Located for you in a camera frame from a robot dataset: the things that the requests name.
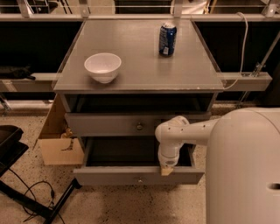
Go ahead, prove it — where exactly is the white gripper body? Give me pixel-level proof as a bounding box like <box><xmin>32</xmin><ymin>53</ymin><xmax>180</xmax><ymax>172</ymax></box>
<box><xmin>157</xmin><ymin>151</ymin><xmax>179</xmax><ymax>167</ymax></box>

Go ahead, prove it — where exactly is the grey drawer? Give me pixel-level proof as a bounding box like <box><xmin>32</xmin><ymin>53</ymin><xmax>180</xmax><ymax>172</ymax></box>
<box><xmin>64</xmin><ymin>110</ymin><xmax>212</xmax><ymax>137</ymax></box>
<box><xmin>73</xmin><ymin>136</ymin><xmax>204</xmax><ymax>186</ymax></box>

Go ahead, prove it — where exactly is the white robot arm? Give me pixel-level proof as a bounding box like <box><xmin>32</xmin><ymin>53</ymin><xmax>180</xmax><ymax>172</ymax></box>
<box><xmin>155</xmin><ymin>108</ymin><xmax>280</xmax><ymax>224</ymax></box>

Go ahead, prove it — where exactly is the grey drawer cabinet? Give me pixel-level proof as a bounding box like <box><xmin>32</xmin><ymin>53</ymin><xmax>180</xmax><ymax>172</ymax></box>
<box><xmin>52</xmin><ymin>18</ymin><xmax>225</xmax><ymax>141</ymax></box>

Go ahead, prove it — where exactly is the grey top drawer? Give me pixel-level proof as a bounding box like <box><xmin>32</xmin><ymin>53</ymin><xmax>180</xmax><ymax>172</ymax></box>
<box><xmin>64</xmin><ymin>110</ymin><xmax>212</xmax><ymax>137</ymax></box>

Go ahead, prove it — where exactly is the white bowl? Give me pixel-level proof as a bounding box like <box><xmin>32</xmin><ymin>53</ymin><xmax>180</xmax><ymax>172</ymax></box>
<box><xmin>84</xmin><ymin>52</ymin><xmax>122</xmax><ymax>84</ymax></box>

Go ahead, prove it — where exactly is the cardboard box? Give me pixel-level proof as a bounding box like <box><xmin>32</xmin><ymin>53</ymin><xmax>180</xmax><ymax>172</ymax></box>
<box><xmin>38</xmin><ymin>94</ymin><xmax>84</xmax><ymax>165</ymax></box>

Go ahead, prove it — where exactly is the blue soda can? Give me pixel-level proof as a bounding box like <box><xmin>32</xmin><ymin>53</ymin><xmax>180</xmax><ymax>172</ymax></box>
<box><xmin>158</xmin><ymin>22</ymin><xmax>177</xmax><ymax>57</ymax></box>

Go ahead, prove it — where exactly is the black stand base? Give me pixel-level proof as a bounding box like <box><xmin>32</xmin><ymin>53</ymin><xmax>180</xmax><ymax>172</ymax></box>
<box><xmin>0</xmin><ymin>125</ymin><xmax>81</xmax><ymax>224</ymax></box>

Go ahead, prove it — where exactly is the black floor cable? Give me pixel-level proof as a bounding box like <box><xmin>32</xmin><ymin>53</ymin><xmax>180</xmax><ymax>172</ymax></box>
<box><xmin>8</xmin><ymin>168</ymin><xmax>67</xmax><ymax>224</ymax></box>

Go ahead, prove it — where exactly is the white hanging cable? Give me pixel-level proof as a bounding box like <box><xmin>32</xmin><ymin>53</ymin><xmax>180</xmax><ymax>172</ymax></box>
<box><xmin>223</xmin><ymin>11</ymin><xmax>249</xmax><ymax>91</ymax></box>

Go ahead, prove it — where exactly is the black cloth on rail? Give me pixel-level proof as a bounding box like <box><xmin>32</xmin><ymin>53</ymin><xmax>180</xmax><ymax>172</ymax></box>
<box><xmin>0</xmin><ymin>66</ymin><xmax>35</xmax><ymax>80</ymax></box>

